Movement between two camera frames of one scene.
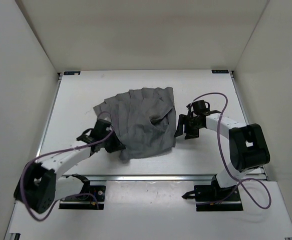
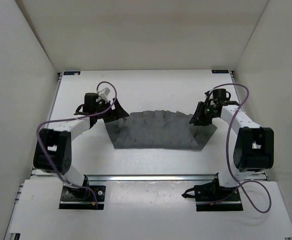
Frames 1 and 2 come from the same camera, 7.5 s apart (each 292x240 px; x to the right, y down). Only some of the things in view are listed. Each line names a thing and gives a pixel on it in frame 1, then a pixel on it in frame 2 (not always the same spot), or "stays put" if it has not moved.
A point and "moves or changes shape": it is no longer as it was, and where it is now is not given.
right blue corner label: (220, 71) stays put
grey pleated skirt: (144, 121) moves or changes shape
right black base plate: (204, 194) stays put
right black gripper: (182, 121) -> (198, 119)
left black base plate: (85, 201) stays put
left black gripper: (117, 145) -> (118, 112)
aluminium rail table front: (141, 178) stays put
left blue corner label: (72, 73) stays put
